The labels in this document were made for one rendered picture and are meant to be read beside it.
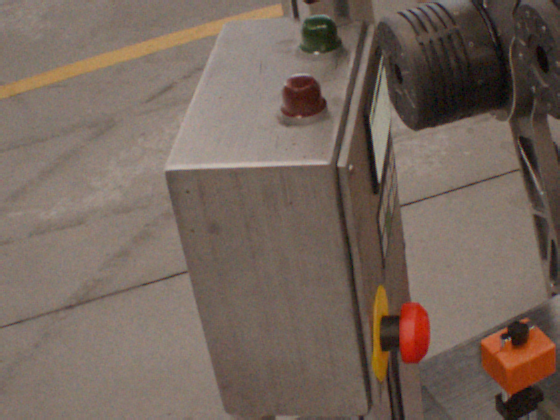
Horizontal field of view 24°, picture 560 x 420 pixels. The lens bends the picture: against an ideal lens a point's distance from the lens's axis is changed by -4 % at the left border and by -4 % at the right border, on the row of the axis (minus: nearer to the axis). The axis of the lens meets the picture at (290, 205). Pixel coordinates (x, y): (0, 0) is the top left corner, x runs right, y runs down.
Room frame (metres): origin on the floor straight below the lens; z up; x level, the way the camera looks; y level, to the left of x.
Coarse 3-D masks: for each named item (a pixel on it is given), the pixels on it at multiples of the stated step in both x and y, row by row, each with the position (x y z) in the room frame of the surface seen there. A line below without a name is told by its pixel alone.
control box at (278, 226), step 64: (256, 64) 0.70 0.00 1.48; (320, 64) 0.69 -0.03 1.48; (192, 128) 0.64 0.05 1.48; (256, 128) 0.63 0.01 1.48; (320, 128) 0.62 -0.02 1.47; (192, 192) 0.61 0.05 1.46; (256, 192) 0.60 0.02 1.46; (320, 192) 0.59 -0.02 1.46; (192, 256) 0.61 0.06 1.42; (256, 256) 0.60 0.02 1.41; (320, 256) 0.59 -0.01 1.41; (256, 320) 0.60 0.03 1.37; (320, 320) 0.59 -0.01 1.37; (256, 384) 0.60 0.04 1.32; (320, 384) 0.59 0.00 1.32
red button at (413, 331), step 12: (408, 312) 0.61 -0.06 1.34; (420, 312) 0.61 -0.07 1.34; (384, 324) 0.61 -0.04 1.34; (396, 324) 0.61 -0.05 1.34; (408, 324) 0.60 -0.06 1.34; (420, 324) 0.60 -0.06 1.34; (384, 336) 0.61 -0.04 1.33; (396, 336) 0.61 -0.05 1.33; (408, 336) 0.60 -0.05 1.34; (420, 336) 0.60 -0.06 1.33; (384, 348) 0.61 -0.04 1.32; (396, 348) 0.60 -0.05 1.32; (408, 348) 0.59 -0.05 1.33; (420, 348) 0.60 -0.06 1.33; (408, 360) 0.60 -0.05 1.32; (420, 360) 0.60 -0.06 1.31
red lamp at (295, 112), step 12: (288, 84) 0.64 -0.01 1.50; (300, 84) 0.63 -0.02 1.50; (312, 84) 0.63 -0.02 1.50; (288, 96) 0.63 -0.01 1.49; (300, 96) 0.63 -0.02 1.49; (312, 96) 0.63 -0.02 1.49; (288, 108) 0.63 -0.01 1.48; (300, 108) 0.63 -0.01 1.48; (312, 108) 0.63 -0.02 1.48; (324, 108) 0.63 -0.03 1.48; (288, 120) 0.63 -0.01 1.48; (300, 120) 0.63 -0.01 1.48; (312, 120) 0.63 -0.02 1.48
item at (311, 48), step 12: (312, 24) 0.70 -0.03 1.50; (324, 24) 0.70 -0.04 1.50; (312, 36) 0.70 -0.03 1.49; (324, 36) 0.70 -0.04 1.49; (336, 36) 0.70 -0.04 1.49; (300, 48) 0.70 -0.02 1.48; (312, 48) 0.70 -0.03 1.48; (324, 48) 0.70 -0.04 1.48; (336, 48) 0.70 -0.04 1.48; (312, 60) 0.70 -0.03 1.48; (324, 60) 0.69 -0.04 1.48
